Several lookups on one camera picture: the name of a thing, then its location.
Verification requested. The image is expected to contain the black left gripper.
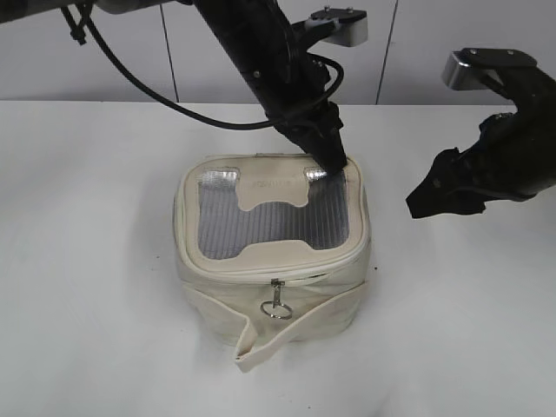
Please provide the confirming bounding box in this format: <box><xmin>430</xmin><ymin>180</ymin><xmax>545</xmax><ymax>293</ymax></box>
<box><xmin>275</xmin><ymin>102</ymin><xmax>347</xmax><ymax>170</ymax></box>

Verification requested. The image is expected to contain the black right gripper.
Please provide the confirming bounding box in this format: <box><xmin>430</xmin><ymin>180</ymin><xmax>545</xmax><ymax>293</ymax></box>
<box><xmin>406</xmin><ymin>65</ymin><xmax>555</xmax><ymax>219</ymax></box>

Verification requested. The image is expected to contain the cream white zipper bag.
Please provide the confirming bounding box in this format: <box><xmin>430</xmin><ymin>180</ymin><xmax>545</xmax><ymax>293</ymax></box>
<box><xmin>172</xmin><ymin>154</ymin><xmax>371</xmax><ymax>373</ymax></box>

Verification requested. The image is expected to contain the silver ring zipper pull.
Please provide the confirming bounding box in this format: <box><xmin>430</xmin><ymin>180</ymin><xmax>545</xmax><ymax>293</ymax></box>
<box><xmin>260</xmin><ymin>279</ymin><xmax>293</xmax><ymax>321</ymax></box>

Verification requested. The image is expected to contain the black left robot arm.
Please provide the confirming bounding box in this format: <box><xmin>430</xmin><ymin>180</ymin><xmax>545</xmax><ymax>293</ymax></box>
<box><xmin>1</xmin><ymin>1</ymin><xmax>347</xmax><ymax>175</ymax></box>

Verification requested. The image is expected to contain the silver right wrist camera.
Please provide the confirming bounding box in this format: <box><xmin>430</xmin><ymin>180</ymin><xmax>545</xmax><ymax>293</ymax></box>
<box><xmin>441</xmin><ymin>48</ymin><xmax>538</xmax><ymax>91</ymax></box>

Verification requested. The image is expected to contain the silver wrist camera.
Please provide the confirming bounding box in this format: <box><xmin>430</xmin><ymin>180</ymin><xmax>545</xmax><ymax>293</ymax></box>
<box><xmin>293</xmin><ymin>6</ymin><xmax>368</xmax><ymax>50</ymax></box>
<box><xmin>441</xmin><ymin>48</ymin><xmax>538</xmax><ymax>91</ymax></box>

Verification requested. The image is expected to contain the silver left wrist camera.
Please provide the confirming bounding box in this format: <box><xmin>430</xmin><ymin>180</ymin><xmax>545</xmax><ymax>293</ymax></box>
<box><xmin>293</xmin><ymin>6</ymin><xmax>368</xmax><ymax>50</ymax></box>

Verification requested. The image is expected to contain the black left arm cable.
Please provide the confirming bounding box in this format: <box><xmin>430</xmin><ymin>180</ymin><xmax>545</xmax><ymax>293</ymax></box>
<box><xmin>60</xmin><ymin>3</ymin><xmax>345</xmax><ymax>131</ymax></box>

